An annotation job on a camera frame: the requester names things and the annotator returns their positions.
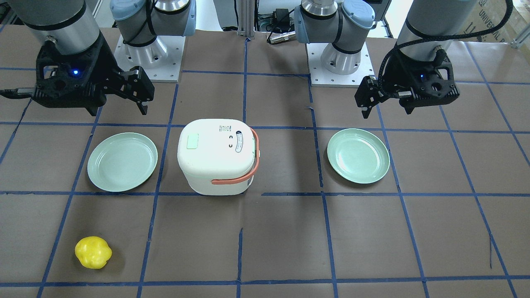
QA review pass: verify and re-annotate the white rice cooker orange handle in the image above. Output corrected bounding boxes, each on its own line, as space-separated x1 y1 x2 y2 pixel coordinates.
177 119 260 196

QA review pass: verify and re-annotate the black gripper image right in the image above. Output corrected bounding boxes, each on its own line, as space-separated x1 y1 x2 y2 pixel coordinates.
354 49 460 119

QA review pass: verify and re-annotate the black power adapter with cables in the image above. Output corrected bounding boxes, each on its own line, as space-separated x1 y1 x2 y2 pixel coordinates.
257 8 294 34

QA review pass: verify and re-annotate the robot base image left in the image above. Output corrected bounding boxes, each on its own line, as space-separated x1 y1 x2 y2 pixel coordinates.
110 0 197 83

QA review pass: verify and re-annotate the yellow bell pepper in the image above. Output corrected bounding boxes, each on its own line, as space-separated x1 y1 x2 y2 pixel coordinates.
75 236 113 269

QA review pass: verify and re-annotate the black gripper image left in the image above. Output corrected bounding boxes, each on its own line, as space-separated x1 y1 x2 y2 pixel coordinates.
31 33 155 116

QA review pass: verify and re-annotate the green plate far side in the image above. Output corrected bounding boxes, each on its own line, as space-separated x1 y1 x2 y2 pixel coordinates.
326 128 390 184

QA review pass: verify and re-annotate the black braided cable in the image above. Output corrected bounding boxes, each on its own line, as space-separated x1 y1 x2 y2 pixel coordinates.
377 0 514 100

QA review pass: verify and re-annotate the cardboard box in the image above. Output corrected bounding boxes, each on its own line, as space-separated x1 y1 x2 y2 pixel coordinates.
460 0 530 42

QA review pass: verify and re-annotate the robot base image right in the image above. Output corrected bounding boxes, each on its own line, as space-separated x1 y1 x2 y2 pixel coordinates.
294 0 376 87

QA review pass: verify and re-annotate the aluminium frame post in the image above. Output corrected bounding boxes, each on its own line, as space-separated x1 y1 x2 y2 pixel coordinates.
236 0 257 39

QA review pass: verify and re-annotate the green plate near yellow pepper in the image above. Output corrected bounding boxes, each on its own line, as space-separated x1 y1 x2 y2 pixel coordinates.
87 132 158 192

